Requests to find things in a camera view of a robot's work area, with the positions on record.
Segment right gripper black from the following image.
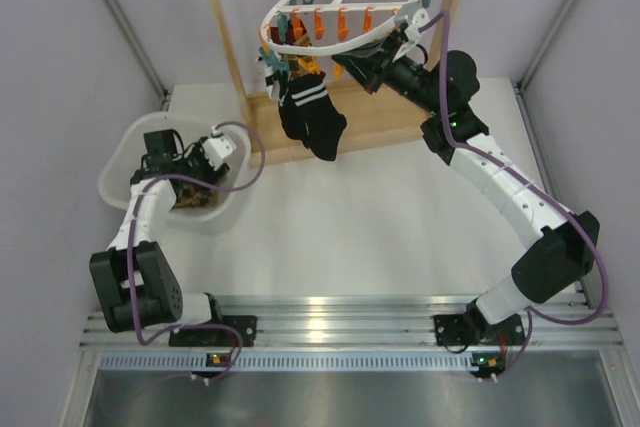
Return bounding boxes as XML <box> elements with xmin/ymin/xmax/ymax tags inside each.
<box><xmin>336</xmin><ymin>31</ymin><xmax>444</xmax><ymax>117</ymax></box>

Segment brown argyle sock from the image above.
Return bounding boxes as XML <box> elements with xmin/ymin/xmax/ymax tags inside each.
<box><xmin>172</xmin><ymin>181</ymin><xmax>220</xmax><ymax>209</ymax></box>

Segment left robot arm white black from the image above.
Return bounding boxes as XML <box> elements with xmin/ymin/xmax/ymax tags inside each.
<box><xmin>89</xmin><ymin>129</ymin><xmax>236</xmax><ymax>344</ymax></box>

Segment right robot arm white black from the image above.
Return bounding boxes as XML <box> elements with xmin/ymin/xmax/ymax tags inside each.
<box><xmin>333</xmin><ymin>31</ymin><xmax>599</xmax><ymax>344</ymax></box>

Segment wooden hanger stand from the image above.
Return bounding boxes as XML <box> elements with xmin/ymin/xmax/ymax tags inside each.
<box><xmin>208</xmin><ymin>0</ymin><xmax>459</xmax><ymax>164</ymax></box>

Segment brown sock clipped on hanger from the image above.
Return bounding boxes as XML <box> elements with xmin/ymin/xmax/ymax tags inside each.
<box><xmin>268</xmin><ymin>18</ymin><xmax>322</xmax><ymax>79</ymax></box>

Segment white plastic tub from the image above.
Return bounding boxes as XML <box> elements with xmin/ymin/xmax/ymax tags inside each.
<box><xmin>98</xmin><ymin>112</ymin><xmax>252</xmax><ymax>234</ymax></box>

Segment black sock white stripes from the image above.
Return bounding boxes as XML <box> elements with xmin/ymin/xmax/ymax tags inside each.
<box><xmin>278</xmin><ymin>74</ymin><xmax>347</xmax><ymax>162</ymax></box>

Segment black white striped sock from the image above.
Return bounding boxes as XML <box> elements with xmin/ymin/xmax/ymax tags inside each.
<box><xmin>259</xmin><ymin>57</ymin><xmax>280</xmax><ymax>102</ymax></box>

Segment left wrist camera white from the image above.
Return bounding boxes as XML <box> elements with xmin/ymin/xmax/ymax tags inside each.
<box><xmin>200</xmin><ymin>127</ymin><xmax>237</xmax><ymax>170</ymax></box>

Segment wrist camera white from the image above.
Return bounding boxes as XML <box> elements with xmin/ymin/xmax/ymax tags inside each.
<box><xmin>200</xmin><ymin>127</ymin><xmax>237</xmax><ymax>170</ymax></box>
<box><xmin>393</xmin><ymin>3</ymin><xmax>430</xmax><ymax>44</ymax></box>

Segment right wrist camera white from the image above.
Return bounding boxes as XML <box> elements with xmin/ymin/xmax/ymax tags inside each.
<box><xmin>393</xmin><ymin>3</ymin><xmax>430</xmax><ymax>44</ymax></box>

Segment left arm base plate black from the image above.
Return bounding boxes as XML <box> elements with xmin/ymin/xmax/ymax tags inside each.
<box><xmin>168</xmin><ymin>315</ymin><xmax>258</xmax><ymax>348</ymax></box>

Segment aluminium mounting rail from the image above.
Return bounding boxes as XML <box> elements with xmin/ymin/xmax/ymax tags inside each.
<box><xmin>80</xmin><ymin>297</ymin><xmax>627</xmax><ymax>377</ymax></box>

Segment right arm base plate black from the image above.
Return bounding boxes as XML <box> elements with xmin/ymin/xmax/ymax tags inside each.
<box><xmin>433</xmin><ymin>314</ymin><xmax>525</xmax><ymax>350</ymax></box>

